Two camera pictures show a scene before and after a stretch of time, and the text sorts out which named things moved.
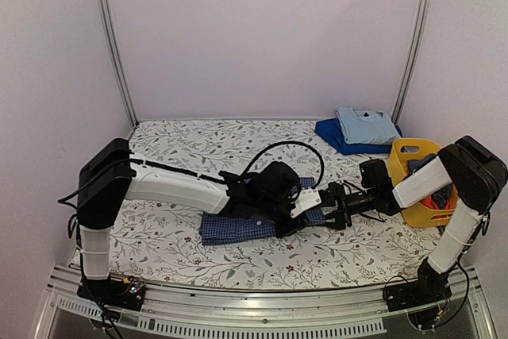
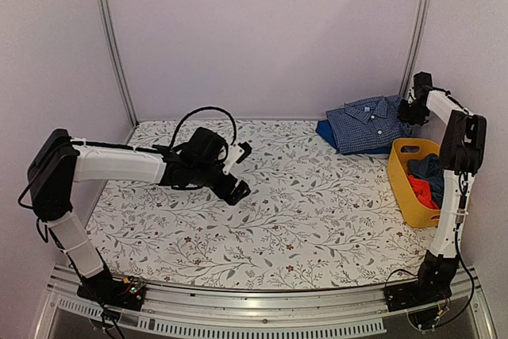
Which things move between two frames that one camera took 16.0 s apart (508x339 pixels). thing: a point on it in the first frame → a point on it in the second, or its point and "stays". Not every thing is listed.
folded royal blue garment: x=329 y=130 stays
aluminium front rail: x=352 y=313 stays
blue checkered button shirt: x=223 y=227 → x=368 y=125
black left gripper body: x=268 y=210 → x=203 y=177
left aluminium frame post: x=106 y=25 stays
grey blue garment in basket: x=440 y=196 stays
